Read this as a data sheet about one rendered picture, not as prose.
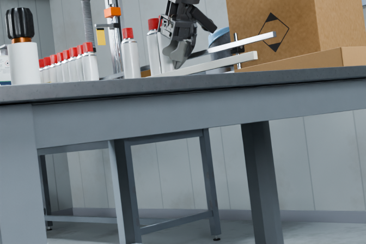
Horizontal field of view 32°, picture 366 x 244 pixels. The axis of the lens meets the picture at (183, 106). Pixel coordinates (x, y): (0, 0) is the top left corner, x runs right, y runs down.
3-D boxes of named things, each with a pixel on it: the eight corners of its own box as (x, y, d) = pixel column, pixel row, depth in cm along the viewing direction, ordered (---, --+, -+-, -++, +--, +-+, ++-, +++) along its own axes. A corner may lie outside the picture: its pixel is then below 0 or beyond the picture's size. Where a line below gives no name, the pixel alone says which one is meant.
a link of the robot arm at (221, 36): (217, 67, 245) (211, 32, 246) (250, 62, 241) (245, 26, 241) (207, 66, 234) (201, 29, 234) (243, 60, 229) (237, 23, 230)
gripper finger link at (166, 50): (156, 65, 182) (162, 34, 178) (172, 65, 185) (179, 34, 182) (162, 69, 180) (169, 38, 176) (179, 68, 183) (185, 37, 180)
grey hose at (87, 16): (84, 53, 240) (78, -3, 240) (93, 53, 242) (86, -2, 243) (89, 52, 237) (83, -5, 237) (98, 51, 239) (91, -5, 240)
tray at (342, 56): (236, 87, 145) (233, 69, 145) (312, 81, 161) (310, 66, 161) (343, 67, 121) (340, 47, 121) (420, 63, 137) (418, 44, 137)
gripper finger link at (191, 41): (177, 52, 181) (183, 23, 177) (182, 52, 182) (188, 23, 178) (187, 58, 177) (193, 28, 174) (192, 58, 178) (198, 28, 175)
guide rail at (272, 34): (68, 90, 241) (67, 86, 241) (71, 90, 242) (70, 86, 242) (273, 36, 156) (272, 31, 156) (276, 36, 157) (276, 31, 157)
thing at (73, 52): (69, 106, 229) (63, 49, 230) (83, 105, 232) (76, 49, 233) (77, 104, 225) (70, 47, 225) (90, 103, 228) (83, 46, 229)
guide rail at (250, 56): (52, 105, 237) (50, 100, 237) (54, 105, 237) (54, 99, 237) (254, 59, 152) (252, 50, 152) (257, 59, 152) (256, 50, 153)
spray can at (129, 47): (123, 95, 201) (115, 30, 202) (136, 93, 204) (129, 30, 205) (132, 92, 197) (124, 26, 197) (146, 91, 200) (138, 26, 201)
